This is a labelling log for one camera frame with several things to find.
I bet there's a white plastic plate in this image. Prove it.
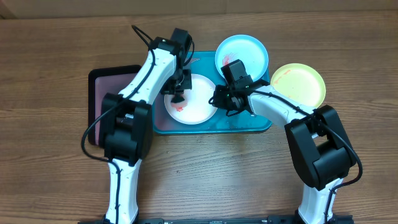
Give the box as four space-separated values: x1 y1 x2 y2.
164 74 217 124

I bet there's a black rectangular tray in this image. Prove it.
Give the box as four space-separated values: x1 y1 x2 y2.
87 64 143 146

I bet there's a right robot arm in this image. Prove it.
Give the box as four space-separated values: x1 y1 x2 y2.
209 60 363 223

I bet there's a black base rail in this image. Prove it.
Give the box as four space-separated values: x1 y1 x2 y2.
78 215 354 224

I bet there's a light blue plastic plate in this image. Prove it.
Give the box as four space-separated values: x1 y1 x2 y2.
215 34 270 82

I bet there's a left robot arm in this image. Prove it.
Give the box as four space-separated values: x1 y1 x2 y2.
98 27 194 223

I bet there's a green and orange sponge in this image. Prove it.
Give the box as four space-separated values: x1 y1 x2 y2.
170 94 185 104

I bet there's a teal plastic tray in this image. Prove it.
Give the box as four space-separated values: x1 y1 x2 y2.
152 51 272 134

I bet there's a yellow-green plastic plate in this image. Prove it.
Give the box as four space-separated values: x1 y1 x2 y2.
271 63 326 108

